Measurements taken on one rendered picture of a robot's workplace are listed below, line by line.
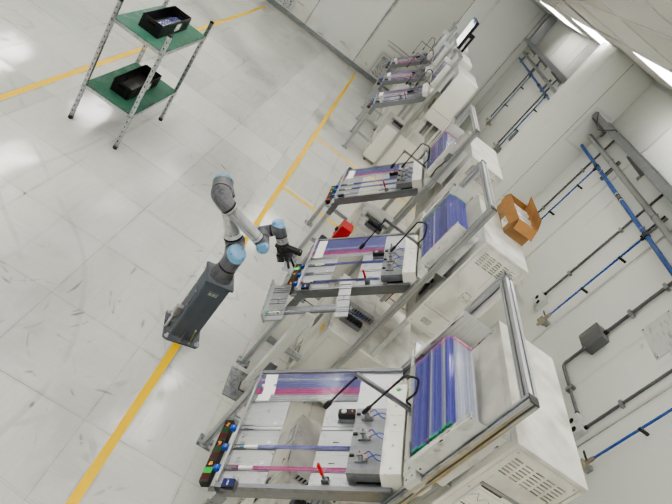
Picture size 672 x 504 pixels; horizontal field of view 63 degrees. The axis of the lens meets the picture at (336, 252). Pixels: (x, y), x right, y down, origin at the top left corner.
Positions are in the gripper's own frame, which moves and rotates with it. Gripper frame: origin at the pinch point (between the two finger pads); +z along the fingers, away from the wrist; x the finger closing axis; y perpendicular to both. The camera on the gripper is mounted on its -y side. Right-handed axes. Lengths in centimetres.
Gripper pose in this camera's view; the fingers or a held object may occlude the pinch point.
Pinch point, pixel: (292, 270)
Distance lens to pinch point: 351.7
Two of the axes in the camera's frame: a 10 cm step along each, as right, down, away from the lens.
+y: -9.7, 0.7, 2.2
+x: -1.6, 4.8, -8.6
